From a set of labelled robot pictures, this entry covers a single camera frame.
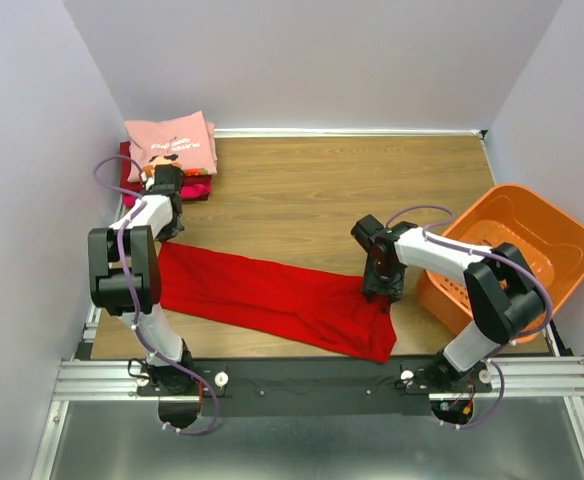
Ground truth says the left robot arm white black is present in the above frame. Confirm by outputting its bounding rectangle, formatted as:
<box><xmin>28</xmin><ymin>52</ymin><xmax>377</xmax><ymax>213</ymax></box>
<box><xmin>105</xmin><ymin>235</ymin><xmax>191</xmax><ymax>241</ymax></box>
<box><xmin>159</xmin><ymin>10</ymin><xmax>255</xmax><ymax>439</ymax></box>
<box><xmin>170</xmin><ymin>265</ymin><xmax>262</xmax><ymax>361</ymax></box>
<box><xmin>87</xmin><ymin>164</ymin><xmax>193</xmax><ymax>379</ymax></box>

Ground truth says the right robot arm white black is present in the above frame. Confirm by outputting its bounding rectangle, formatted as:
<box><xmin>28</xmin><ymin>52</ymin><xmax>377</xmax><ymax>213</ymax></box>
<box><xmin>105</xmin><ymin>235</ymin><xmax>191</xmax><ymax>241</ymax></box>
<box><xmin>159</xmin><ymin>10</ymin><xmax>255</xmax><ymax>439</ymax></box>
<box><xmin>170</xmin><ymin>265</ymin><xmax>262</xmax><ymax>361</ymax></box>
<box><xmin>351</xmin><ymin>215</ymin><xmax>552</xmax><ymax>391</ymax></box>

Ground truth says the magenta folded t shirt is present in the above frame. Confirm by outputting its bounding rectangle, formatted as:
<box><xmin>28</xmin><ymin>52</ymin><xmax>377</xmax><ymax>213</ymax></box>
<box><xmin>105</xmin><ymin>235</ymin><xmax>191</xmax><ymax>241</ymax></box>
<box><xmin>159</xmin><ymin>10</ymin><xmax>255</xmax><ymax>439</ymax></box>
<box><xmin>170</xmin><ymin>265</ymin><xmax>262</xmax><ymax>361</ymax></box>
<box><xmin>122</xmin><ymin>181</ymin><xmax>211</xmax><ymax>208</ymax></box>

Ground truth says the pink folded printed t shirt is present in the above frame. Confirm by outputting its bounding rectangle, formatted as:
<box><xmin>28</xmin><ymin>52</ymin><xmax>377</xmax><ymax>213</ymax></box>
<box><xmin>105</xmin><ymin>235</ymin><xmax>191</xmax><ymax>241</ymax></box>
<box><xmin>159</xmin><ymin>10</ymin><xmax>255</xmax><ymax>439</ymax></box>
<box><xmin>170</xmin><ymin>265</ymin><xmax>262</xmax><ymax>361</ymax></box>
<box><xmin>124</xmin><ymin>111</ymin><xmax>217</xmax><ymax>177</ymax></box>

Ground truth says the dark red folded t shirt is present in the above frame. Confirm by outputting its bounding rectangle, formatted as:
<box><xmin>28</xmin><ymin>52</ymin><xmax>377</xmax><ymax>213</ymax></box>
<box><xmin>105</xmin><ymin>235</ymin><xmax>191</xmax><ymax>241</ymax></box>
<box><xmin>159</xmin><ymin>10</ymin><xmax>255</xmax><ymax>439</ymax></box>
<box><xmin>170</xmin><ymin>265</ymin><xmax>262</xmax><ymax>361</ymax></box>
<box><xmin>119</xmin><ymin>141</ymin><xmax>212</xmax><ymax>192</ymax></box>

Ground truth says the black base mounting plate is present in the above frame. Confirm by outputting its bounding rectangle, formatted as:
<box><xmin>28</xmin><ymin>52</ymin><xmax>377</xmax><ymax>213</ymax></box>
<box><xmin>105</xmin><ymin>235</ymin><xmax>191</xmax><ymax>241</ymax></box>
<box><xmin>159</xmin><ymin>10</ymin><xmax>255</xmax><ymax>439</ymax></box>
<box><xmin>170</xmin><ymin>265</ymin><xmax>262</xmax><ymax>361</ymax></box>
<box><xmin>127</xmin><ymin>355</ymin><xmax>492</xmax><ymax>419</ymax></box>

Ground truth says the orange plastic laundry basket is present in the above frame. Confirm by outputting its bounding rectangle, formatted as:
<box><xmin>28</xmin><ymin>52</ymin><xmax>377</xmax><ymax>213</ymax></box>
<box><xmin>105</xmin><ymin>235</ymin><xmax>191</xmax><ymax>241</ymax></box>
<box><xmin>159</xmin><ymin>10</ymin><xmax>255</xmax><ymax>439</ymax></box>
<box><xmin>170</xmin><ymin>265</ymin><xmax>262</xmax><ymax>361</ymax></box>
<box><xmin>417</xmin><ymin>184</ymin><xmax>584</xmax><ymax>334</ymax></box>

